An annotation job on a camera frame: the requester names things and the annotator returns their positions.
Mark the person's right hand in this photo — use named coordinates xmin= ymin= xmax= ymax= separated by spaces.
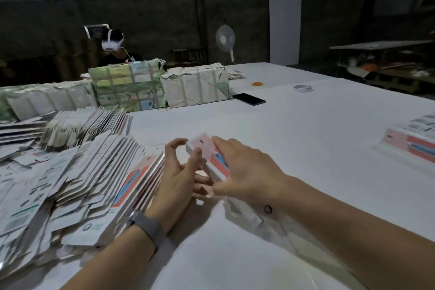
xmin=193 ymin=137 xmax=290 ymax=206

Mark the person's left hand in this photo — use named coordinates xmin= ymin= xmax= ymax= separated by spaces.
xmin=146 ymin=138 xmax=213 ymax=233

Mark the toothbrush carton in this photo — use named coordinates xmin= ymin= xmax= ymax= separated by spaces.
xmin=185 ymin=133 xmax=296 ymax=240

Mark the fanned stack of white cartons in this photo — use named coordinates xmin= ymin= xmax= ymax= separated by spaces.
xmin=41 ymin=106 xmax=131 ymax=151

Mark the pile of cartons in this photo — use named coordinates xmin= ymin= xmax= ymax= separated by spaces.
xmin=0 ymin=130 xmax=167 ymax=280

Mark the stack of finished cartons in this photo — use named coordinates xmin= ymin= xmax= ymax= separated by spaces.
xmin=377 ymin=115 xmax=435 ymax=175

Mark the person's right forearm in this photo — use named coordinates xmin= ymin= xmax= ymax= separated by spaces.
xmin=272 ymin=174 xmax=435 ymax=290

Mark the person's left forearm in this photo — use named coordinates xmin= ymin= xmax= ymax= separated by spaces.
xmin=61 ymin=225 xmax=167 ymax=290

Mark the grey band wristwatch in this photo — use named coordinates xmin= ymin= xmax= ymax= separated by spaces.
xmin=128 ymin=210 xmax=169 ymax=253

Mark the black smartphone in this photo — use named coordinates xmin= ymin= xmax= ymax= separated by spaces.
xmin=233 ymin=92 xmax=266 ymax=106

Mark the green printed wrapped bundle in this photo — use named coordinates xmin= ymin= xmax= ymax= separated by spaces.
xmin=88 ymin=60 xmax=167 ymax=112

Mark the dark wooden chair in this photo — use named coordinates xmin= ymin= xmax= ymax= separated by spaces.
xmin=170 ymin=48 xmax=208 ymax=66

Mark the white standing fan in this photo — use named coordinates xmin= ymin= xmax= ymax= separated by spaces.
xmin=215 ymin=24 xmax=237 ymax=63

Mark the white board panel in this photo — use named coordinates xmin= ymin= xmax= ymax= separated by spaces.
xmin=269 ymin=0 xmax=303 ymax=67

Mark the row of white wrapped bundles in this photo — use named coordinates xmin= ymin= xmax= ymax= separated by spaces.
xmin=0 ymin=80 xmax=98 ymax=122

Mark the cluttered side table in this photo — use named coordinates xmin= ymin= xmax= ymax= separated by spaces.
xmin=329 ymin=40 xmax=435 ymax=93

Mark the white strapped wrapped bundle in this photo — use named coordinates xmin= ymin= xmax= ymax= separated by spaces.
xmin=161 ymin=63 xmax=232 ymax=108

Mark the white head-mounted camera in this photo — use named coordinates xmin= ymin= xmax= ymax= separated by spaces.
xmin=83 ymin=24 xmax=125 ymax=53

